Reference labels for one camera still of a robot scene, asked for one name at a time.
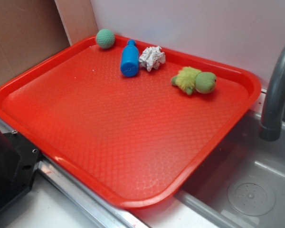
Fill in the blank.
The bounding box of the blue plastic toy bottle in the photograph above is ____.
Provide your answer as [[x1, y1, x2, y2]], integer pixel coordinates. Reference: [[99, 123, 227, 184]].
[[120, 39, 139, 77]]

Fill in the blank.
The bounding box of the white paper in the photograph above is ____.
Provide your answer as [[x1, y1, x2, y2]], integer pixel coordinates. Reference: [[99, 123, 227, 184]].
[[139, 46, 166, 72]]

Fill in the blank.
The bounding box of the red plastic tray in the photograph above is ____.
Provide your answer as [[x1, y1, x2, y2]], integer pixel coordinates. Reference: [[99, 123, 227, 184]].
[[0, 36, 261, 209]]

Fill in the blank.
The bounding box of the green plush turtle toy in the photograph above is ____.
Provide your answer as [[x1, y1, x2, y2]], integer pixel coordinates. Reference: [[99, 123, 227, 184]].
[[171, 66, 217, 95]]

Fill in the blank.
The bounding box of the green crocheted ball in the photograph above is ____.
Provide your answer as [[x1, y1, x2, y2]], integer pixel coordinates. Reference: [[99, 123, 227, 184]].
[[96, 29, 115, 49]]

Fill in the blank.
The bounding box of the grey toy sink basin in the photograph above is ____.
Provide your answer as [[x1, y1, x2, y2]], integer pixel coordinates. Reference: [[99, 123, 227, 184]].
[[175, 111, 285, 228]]

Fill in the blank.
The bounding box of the grey toy faucet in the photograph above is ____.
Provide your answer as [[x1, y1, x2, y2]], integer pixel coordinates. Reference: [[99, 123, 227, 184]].
[[258, 47, 285, 141]]

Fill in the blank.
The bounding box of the brown cardboard panel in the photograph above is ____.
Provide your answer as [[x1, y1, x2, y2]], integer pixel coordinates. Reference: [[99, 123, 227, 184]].
[[0, 0, 98, 86]]

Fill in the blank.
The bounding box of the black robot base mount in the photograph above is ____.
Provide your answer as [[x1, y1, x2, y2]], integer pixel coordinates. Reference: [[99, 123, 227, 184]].
[[0, 131, 41, 213]]

